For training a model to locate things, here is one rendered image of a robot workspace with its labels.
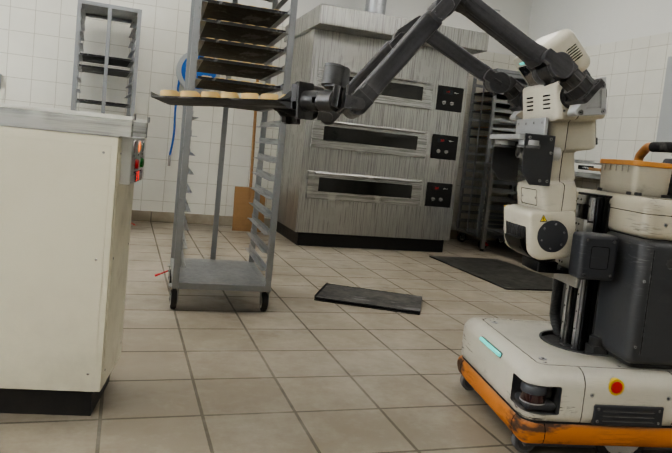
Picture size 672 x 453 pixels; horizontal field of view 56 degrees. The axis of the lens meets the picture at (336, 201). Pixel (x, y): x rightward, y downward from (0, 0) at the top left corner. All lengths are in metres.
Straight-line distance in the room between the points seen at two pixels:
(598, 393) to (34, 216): 1.73
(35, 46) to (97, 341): 4.54
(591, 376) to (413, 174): 3.90
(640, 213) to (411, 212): 3.84
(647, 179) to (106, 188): 1.70
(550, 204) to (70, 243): 1.47
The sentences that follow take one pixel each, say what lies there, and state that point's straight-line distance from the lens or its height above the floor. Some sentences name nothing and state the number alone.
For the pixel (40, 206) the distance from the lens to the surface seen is 1.97.
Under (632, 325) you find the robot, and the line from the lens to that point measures 2.18.
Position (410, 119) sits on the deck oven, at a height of 1.19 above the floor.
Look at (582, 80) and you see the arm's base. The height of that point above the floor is 1.14.
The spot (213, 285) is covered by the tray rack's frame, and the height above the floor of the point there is 0.14.
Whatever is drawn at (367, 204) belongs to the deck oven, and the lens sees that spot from 5.63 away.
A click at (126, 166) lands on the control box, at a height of 0.75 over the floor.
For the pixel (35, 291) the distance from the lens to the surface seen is 2.02.
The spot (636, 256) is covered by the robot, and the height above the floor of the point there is 0.63.
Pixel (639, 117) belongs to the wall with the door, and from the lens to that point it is 6.11.
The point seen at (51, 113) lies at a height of 0.88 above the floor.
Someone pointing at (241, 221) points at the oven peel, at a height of 0.09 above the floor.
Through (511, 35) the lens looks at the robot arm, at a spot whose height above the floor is 1.24.
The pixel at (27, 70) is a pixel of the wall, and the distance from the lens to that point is 6.29.
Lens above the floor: 0.87
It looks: 5 degrees down
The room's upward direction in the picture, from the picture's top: 6 degrees clockwise
